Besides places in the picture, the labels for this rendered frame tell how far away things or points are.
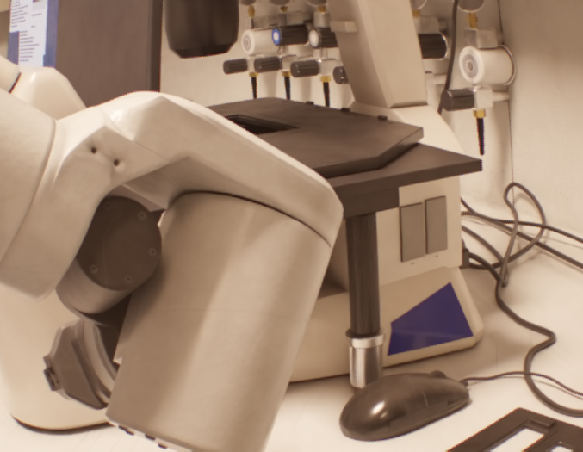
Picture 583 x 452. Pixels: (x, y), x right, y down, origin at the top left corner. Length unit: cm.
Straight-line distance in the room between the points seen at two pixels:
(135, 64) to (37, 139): 82
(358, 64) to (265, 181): 56
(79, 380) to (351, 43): 49
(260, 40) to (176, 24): 104
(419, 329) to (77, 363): 38
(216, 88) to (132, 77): 105
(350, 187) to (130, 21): 55
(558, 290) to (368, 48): 34
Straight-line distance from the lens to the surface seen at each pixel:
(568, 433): 69
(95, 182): 31
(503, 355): 85
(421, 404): 71
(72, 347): 53
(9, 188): 30
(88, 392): 53
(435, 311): 84
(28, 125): 31
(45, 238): 31
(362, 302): 74
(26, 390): 74
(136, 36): 112
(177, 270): 35
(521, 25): 125
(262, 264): 34
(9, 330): 72
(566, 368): 82
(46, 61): 205
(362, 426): 70
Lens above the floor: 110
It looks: 16 degrees down
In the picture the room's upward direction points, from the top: 4 degrees counter-clockwise
